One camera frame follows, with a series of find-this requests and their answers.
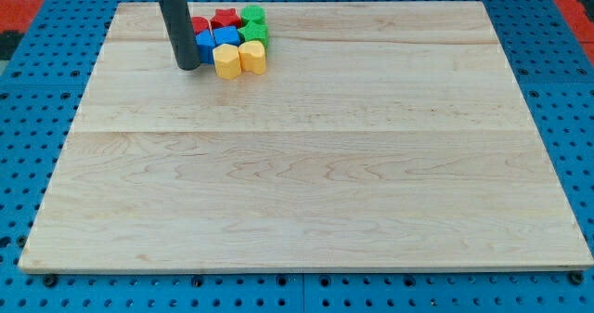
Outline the light wooden board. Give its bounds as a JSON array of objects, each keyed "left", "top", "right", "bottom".
[{"left": 19, "top": 1, "right": 593, "bottom": 274}]

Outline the yellow heart block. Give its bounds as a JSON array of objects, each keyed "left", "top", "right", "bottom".
[{"left": 239, "top": 41, "right": 266, "bottom": 74}]

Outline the yellow hexagon block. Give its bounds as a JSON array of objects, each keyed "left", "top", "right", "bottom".
[{"left": 213, "top": 44, "right": 242, "bottom": 80}]

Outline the green star block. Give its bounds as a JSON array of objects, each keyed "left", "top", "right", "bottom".
[{"left": 238, "top": 21, "right": 269, "bottom": 48}]

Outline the blue cube block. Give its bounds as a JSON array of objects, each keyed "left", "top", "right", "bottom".
[{"left": 213, "top": 25, "right": 242, "bottom": 46}]

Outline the blue hexagon block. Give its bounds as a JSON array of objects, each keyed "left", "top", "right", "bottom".
[{"left": 195, "top": 30, "right": 215, "bottom": 65}]

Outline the green round block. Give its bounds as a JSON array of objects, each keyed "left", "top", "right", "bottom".
[{"left": 240, "top": 5, "right": 265, "bottom": 26}]

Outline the red star block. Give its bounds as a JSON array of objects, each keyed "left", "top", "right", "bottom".
[{"left": 210, "top": 8, "right": 243, "bottom": 30}]

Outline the red round block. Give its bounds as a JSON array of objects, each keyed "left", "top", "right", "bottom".
[{"left": 190, "top": 16, "right": 211, "bottom": 35}]

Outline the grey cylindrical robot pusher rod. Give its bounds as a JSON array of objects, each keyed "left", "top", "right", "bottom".
[{"left": 158, "top": 0, "right": 200, "bottom": 71}]

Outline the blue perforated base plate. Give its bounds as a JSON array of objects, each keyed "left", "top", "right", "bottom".
[{"left": 1, "top": 0, "right": 593, "bottom": 312}]

